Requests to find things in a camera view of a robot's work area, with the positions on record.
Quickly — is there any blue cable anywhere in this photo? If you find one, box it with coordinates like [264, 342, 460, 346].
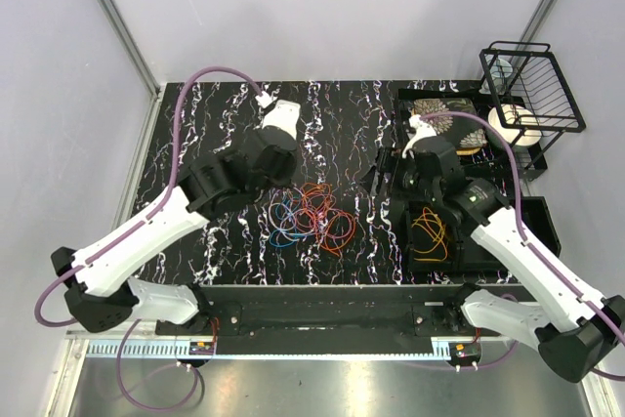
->
[267, 199, 309, 248]

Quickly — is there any white cable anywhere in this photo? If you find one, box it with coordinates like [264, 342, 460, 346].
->
[266, 196, 299, 240]

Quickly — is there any black wire dish rack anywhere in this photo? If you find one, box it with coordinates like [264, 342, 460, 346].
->
[479, 41, 587, 182]

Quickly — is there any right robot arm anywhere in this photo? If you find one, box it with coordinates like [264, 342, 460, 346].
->
[360, 137, 624, 383]

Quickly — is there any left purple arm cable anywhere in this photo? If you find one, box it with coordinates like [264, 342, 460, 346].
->
[33, 64, 268, 412]

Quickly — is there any black marble pattern mat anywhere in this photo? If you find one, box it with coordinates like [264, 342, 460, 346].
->
[131, 78, 519, 287]

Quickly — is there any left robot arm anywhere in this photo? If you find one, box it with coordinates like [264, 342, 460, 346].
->
[52, 125, 298, 335]

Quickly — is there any white plate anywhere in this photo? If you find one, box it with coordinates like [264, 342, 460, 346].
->
[487, 104, 542, 149]

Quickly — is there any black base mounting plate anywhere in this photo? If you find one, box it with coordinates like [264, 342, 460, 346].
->
[154, 282, 519, 338]

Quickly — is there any black bin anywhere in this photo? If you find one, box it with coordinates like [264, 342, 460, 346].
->
[521, 196, 562, 257]
[403, 202, 460, 272]

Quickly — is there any floral black cushion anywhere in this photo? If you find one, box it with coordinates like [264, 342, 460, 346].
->
[410, 98, 487, 156]

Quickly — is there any left aluminium frame post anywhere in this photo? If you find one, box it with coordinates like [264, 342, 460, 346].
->
[97, 0, 160, 99]

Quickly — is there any black tray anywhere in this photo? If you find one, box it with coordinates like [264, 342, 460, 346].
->
[393, 87, 523, 177]

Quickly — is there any black bin left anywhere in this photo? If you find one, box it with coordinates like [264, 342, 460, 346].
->
[403, 202, 460, 272]

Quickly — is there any aluminium rail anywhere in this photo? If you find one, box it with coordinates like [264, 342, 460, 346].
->
[82, 329, 512, 362]

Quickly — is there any yellow cable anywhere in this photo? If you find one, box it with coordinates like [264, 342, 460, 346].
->
[410, 206, 450, 263]

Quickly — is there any black bin right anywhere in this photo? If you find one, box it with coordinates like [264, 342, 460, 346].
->
[521, 196, 562, 257]

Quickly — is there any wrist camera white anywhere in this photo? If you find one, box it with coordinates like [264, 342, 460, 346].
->
[401, 114, 438, 159]
[255, 92, 301, 140]

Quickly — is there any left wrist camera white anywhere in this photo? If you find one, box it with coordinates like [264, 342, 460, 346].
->
[255, 92, 301, 140]

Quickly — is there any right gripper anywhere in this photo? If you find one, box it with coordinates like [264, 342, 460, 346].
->
[356, 146, 440, 204]

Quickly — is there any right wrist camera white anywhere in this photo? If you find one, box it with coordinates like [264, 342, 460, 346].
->
[401, 114, 438, 159]

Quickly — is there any white cup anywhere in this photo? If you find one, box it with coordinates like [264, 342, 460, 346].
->
[489, 59, 514, 94]

